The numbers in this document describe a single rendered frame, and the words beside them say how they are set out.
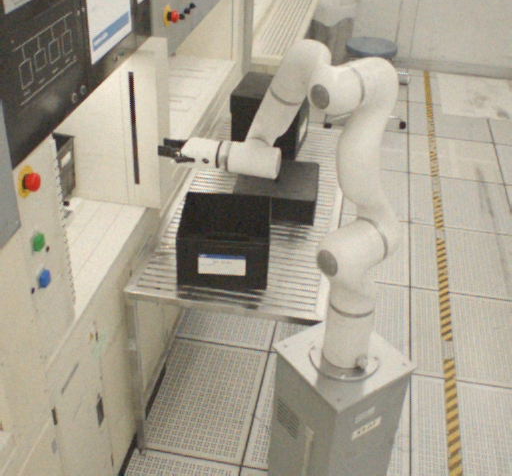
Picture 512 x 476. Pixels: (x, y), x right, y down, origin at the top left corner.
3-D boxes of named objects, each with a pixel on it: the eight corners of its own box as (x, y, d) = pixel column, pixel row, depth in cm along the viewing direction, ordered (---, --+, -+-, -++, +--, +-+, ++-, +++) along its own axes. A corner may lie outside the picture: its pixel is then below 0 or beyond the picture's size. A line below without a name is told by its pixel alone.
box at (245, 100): (295, 162, 277) (300, 104, 263) (227, 151, 282) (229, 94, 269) (309, 133, 300) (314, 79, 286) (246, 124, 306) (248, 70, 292)
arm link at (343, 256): (385, 304, 174) (400, 226, 161) (336, 336, 163) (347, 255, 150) (350, 282, 181) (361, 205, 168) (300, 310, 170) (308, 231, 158)
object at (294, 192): (313, 227, 237) (316, 194, 230) (229, 217, 240) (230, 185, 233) (319, 185, 262) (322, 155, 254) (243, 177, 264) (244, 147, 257)
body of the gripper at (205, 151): (218, 176, 184) (179, 170, 186) (228, 159, 193) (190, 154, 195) (219, 151, 180) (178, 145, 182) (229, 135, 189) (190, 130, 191)
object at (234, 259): (175, 286, 206) (174, 239, 197) (186, 235, 230) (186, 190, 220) (267, 291, 206) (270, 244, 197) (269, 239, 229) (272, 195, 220)
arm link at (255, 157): (235, 133, 186) (226, 155, 180) (283, 139, 184) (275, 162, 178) (237, 156, 193) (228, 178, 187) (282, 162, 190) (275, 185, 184)
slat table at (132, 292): (302, 485, 237) (323, 320, 196) (137, 455, 245) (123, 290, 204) (335, 268, 345) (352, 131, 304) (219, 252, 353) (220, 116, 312)
